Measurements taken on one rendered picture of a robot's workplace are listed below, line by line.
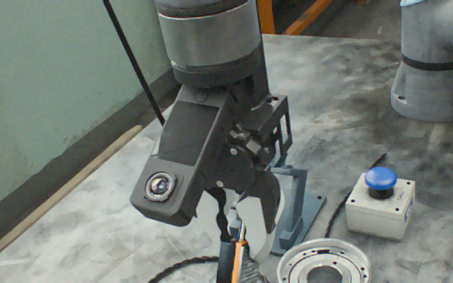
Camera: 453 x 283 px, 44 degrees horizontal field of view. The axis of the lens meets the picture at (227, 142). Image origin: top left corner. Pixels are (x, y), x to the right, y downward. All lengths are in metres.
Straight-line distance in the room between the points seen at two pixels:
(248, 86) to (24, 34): 1.91
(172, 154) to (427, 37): 0.59
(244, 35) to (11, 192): 2.03
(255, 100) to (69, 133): 2.10
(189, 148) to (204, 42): 0.08
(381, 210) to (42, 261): 0.46
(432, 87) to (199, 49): 0.61
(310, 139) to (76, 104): 1.74
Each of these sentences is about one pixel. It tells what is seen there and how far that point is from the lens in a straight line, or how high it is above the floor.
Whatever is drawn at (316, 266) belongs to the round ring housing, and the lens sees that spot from 0.67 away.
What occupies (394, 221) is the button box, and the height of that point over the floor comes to 0.83.
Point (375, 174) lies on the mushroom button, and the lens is 0.73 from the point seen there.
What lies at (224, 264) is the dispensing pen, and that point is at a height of 0.94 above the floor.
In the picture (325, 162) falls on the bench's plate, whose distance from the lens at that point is 0.89.
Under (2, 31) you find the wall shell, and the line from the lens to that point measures 2.29.
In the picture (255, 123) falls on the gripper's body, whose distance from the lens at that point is 0.47.
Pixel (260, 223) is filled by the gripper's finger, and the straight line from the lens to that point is 0.50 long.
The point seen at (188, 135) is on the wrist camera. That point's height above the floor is 1.09.
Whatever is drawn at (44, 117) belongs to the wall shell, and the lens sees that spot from 2.44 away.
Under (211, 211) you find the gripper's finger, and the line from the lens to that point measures 0.52.
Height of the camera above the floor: 1.30
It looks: 31 degrees down
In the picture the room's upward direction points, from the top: 10 degrees counter-clockwise
